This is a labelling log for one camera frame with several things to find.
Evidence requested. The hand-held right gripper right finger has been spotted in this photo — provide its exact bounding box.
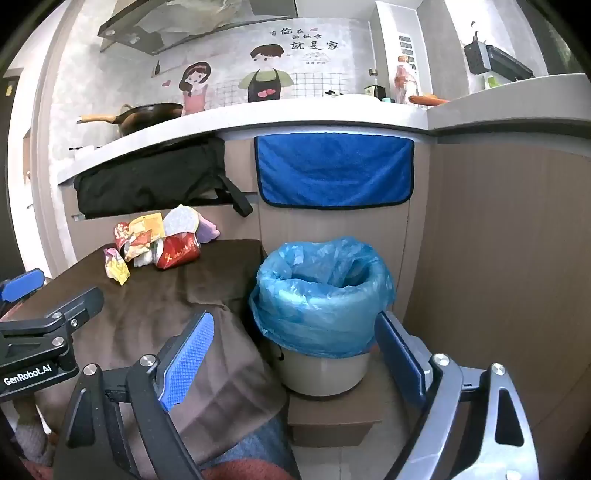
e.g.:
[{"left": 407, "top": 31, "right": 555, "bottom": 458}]
[{"left": 374, "top": 311, "right": 541, "bottom": 480}]

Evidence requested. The cartoon wall poster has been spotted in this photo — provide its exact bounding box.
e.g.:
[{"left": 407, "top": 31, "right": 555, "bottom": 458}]
[{"left": 152, "top": 23, "right": 370, "bottom": 116}]

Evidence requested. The small yellow purple wrapper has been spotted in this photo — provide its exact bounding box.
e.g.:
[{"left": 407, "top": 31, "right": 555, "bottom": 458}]
[{"left": 104, "top": 248, "right": 131, "bottom": 287}]

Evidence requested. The white bin with blue liner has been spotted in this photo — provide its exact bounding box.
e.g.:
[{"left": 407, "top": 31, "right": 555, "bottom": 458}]
[{"left": 249, "top": 236, "right": 397, "bottom": 358}]

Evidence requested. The red knit cloth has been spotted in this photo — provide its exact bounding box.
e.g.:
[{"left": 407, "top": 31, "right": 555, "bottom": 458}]
[{"left": 18, "top": 462, "right": 296, "bottom": 480}]

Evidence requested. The clear bottle with red label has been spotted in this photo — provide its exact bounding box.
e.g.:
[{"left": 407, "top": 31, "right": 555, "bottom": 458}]
[{"left": 394, "top": 56, "right": 419, "bottom": 104}]

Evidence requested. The black wok with wooden handle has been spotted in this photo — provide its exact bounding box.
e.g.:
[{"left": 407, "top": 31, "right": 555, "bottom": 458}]
[{"left": 76, "top": 102, "right": 185, "bottom": 138}]

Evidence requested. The black bag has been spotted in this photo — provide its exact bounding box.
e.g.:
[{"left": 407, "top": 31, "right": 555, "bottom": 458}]
[{"left": 74, "top": 137, "right": 254, "bottom": 220}]

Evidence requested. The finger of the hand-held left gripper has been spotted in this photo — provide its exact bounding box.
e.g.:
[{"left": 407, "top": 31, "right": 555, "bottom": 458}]
[
  {"left": 0, "top": 268, "right": 45, "bottom": 303},
  {"left": 0, "top": 287, "right": 105, "bottom": 342}
]

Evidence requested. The dark sauce bottle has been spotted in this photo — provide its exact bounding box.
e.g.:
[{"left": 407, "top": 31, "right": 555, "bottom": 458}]
[{"left": 364, "top": 69, "right": 386, "bottom": 100}]

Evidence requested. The glass range hood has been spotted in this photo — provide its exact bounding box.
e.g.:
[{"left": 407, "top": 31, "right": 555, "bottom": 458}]
[{"left": 97, "top": 0, "right": 296, "bottom": 55}]

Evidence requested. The crushed red can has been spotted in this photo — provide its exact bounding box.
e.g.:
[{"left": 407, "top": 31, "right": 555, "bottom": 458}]
[{"left": 154, "top": 232, "right": 200, "bottom": 271}]

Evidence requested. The blue towel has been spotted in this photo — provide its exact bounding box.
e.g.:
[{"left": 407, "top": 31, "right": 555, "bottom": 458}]
[{"left": 254, "top": 132, "right": 415, "bottom": 208}]

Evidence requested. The round white scrubber pad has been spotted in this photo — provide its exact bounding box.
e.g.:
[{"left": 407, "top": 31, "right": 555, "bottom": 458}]
[{"left": 164, "top": 205, "right": 199, "bottom": 238}]

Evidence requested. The yellow snack wrapper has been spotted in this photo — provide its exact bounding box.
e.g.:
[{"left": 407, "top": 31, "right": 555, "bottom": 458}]
[{"left": 124, "top": 213, "right": 164, "bottom": 259}]

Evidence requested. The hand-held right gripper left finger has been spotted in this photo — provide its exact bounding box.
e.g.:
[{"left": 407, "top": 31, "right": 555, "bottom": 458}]
[{"left": 53, "top": 310, "right": 215, "bottom": 480}]

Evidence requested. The red snack wrapper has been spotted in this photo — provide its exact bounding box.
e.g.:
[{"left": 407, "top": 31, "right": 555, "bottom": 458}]
[{"left": 113, "top": 222, "right": 134, "bottom": 252}]

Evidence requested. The brown cloth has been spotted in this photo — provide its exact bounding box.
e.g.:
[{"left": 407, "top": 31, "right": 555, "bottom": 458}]
[{"left": 28, "top": 239, "right": 289, "bottom": 467}]

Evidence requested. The pink purple sponge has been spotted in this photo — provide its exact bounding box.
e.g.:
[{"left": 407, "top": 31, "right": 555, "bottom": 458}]
[{"left": 196, "top": 213, "right": 221, "bottom": 244}]

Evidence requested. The wooden box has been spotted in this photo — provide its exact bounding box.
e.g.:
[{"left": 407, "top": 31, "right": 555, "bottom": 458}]
[{"left": 286, "top": 364, "right": 393, "bottom": 448}]

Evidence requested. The white wrapper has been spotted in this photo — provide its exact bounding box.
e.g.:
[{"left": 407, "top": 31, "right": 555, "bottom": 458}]
[{"left": 134, "top": 244, "right": 158, "bottom": 268}]

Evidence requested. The white trash bin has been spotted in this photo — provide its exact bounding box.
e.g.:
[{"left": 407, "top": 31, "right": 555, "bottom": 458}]
[{"left": 270, "top": 342, "right": 374, "bottom": 398}]

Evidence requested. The person's blue jeans leg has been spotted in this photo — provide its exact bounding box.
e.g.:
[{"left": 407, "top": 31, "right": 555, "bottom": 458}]
[{"left": 198, "top": 406, "right": 296, "bottom": 472}]

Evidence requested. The black wall shelf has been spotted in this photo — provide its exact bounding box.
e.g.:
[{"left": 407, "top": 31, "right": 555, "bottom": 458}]
[{"left": 484, "top": 45, "right": 536, "bottom": 81}]

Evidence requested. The white vent grille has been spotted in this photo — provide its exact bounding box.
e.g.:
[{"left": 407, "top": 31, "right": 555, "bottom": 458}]
[{"left": 398, "top": 33, "right": 416, "bottom": 70}]

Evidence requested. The black utensil holder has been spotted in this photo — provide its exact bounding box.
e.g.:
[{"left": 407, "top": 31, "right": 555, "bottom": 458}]
[{"left": 464, "top": 39, "right": 489, "bottom": 75}]

